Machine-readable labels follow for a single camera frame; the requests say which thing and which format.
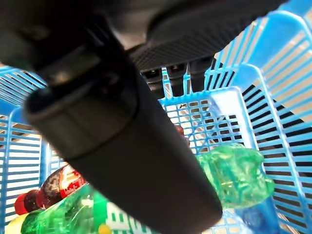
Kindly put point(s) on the Coca-Cola bottle red label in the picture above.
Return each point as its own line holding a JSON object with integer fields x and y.
{"x": 58, "y": 185}

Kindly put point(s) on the green Sprite bottle yellow cap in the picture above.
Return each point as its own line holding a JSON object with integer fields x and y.
{"x": 231, "y": 175}

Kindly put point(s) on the blue plastic shopping basket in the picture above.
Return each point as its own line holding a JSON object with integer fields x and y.
{"x": 280, "y": 122}

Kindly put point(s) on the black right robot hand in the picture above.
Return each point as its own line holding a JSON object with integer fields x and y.
{"x": 146, "y": 158}

